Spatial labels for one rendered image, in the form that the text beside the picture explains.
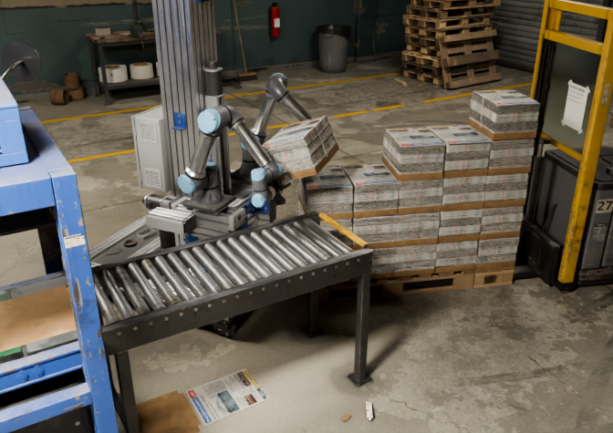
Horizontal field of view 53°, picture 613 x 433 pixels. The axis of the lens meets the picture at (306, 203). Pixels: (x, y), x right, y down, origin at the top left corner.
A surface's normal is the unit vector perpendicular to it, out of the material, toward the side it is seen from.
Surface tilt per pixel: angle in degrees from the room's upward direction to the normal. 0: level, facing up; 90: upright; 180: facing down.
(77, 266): 90
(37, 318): 0
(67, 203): 90
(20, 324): 0
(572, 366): 0
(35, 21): 90
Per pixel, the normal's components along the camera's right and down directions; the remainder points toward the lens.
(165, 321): 0.51, 0.35
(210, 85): -0.42, 0.37
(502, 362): 0.00, -0.91
